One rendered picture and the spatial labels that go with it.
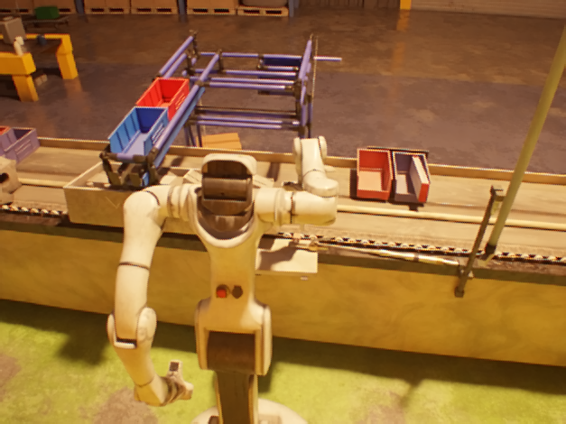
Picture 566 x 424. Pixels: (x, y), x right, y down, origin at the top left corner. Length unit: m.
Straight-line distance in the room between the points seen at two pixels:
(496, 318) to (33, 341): 2.65
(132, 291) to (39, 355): 1.89
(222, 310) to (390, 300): 1.22
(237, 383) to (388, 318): 1.19
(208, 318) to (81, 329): 1.81
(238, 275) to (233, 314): 0.12
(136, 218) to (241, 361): 0.49
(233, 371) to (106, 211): 1.21
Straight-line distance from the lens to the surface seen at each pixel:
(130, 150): 2.06
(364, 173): 2.65
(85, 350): 2.83
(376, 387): 2.50
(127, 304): 1.09
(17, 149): 3.20
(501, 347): 2.62
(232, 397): 1.39
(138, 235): 1.10
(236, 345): 1.25
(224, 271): 1.12
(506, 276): 2.20
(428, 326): 2.40
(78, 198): 2.27
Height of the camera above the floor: 2.12
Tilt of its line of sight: 37 degrees down
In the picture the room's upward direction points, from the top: straight up
